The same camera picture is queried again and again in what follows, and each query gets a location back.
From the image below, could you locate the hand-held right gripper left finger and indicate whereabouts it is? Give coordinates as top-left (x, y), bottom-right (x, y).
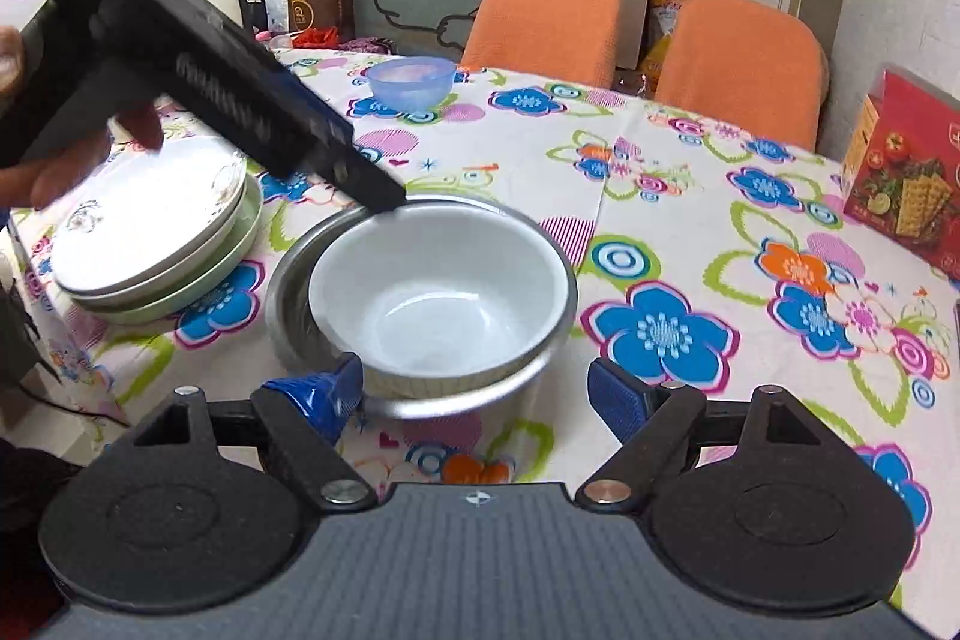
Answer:
top-left (131, 351), bottom-right (380, 512)

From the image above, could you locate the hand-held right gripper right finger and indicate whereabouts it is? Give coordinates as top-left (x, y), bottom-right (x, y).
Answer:
top-left (574, 356), bottom-right (826, 510)

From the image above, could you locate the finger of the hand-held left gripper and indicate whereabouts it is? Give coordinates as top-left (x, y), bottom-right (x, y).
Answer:
top-left (88, 0), bottom-right (411, 215)

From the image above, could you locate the stainless steel bowl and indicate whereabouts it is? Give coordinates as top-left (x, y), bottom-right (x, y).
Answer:
top-left (266, 194), bottom-right (580, 420)

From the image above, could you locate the light green plate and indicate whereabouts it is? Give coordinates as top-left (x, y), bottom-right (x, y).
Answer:
top-left (75, 179), bottom-right (265, 326)

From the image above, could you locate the white ceramic bowl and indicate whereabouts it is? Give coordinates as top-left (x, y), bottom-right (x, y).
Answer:
top-left (307, 206), bottom-right (569, 399)

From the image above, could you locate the translucent blue plastic bowl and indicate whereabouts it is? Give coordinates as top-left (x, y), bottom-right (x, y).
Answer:
top-left (365, 56), bottom-right (457, 115)

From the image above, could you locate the white plate with patterned rim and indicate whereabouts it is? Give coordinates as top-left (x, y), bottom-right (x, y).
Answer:
top-left (69, 175), bottom-right (253, 311)

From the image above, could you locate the large white flower plate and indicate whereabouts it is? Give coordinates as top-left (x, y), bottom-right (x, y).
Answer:
top-left (49, 136), bottom-right (248, 296)

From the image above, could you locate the person's left hand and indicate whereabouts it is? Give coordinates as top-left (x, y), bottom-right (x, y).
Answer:
top-left (0, 26), bottom-right (164, 212)

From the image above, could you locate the dark brown gift bag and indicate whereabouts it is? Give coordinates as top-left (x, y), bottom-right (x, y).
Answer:
top-left (287, 0), bottom-right (355, 35)

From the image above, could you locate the orange chair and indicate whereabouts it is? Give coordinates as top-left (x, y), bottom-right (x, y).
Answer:
top-left (654, 0), bottom-right (830, 151)
top-left (459, 0), bottom-right (622, 88)

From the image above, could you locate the red cracker box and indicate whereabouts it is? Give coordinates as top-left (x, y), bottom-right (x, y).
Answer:
top-left (840, 68), bottom-right (960, 281)

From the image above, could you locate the yellow snack bag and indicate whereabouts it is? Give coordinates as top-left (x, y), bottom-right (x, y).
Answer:
top-left (641, 0), bottom-right (713, 79)

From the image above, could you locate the black cable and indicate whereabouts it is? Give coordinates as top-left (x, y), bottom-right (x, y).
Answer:
top-left (19, 381), bottom-right (132, 429)

